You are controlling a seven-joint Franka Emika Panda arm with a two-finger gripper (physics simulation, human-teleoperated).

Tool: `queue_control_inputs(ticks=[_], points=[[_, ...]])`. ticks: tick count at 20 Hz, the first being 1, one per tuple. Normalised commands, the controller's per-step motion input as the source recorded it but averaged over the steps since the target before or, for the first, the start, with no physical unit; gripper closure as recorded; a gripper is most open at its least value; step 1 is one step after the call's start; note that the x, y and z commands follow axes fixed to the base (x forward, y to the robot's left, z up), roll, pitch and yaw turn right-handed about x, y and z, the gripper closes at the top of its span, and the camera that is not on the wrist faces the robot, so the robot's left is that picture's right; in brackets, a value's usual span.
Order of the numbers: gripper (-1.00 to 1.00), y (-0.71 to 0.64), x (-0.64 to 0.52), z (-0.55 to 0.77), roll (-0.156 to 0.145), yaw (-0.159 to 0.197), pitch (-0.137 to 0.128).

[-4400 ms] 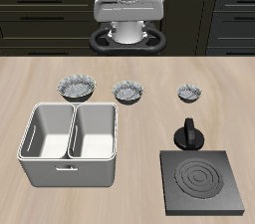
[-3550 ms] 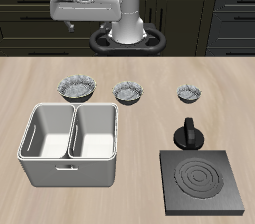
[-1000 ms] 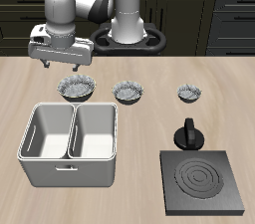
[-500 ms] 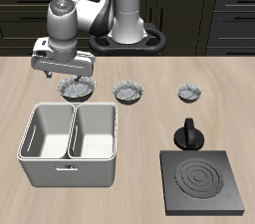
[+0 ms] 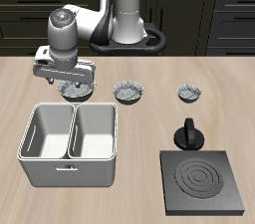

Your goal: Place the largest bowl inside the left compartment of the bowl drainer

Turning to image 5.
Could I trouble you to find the white two-bin basket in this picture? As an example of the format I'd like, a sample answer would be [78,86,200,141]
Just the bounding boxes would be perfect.
[17,102,119,188]

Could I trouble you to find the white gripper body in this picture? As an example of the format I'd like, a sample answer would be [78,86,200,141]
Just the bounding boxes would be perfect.
[32,60,97,85]

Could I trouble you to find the dark kitchen cupboards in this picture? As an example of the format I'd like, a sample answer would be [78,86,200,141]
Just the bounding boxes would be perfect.
[0,0,255,58]

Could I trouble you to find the small grey fluted bowl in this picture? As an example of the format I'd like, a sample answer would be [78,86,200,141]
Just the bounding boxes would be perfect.
[176,83,202,104]

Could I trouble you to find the medium grey fluted bowl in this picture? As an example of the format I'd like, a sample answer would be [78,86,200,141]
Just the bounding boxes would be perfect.
[112,80,144,105]

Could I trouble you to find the round black stove knob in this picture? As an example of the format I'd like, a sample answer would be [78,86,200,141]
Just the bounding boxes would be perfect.
[173,117,205,151]

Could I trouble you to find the large grey fluted bowl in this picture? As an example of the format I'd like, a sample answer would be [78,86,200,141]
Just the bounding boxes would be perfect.
[57,80,97,103]

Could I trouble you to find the dark grey stove plate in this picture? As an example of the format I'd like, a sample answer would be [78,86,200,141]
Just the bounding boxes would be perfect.
[159,149,246,217]

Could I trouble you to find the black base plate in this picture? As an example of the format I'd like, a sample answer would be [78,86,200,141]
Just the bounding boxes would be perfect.
[89,27,167,54]

